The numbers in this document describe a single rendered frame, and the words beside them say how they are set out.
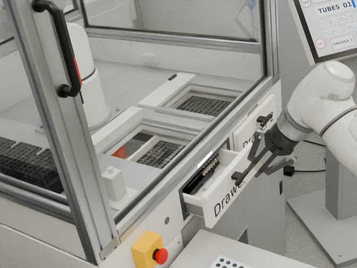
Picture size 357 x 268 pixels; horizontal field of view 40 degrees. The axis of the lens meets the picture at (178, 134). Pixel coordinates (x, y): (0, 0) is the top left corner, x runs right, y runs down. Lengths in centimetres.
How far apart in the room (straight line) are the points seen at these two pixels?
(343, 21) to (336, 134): 98
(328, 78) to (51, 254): 78
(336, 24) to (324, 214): 102
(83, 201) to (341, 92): 59
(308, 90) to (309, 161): 194
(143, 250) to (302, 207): 155
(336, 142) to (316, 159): 196
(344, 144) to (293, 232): 150
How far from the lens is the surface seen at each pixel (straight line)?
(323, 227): 254
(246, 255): 138
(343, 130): 109
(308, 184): 286
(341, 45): 198
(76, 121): 99
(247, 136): 162
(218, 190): 135
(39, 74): 91
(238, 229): 177
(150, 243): 123
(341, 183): 244
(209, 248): 141
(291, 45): 312
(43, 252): 131
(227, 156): 154
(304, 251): 247
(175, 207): 135
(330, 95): 110
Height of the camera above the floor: 173
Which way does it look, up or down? 30 degrees down
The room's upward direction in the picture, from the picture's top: 9 degrees counter-clockwise
